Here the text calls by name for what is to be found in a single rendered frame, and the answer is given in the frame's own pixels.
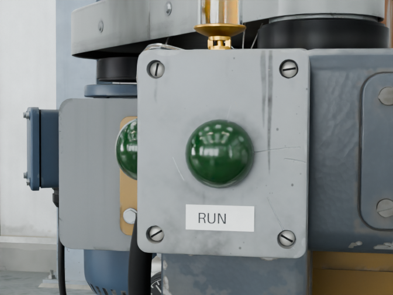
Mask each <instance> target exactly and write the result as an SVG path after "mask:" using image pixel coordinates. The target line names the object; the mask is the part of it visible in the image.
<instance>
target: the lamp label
mask: <svg viewBox="0 0 393 295"><path fill-rule="evenodd" d="M186 229H197V230H214V231H248V232H254V207H253V206H232V205H192V204H186Z"/></svg>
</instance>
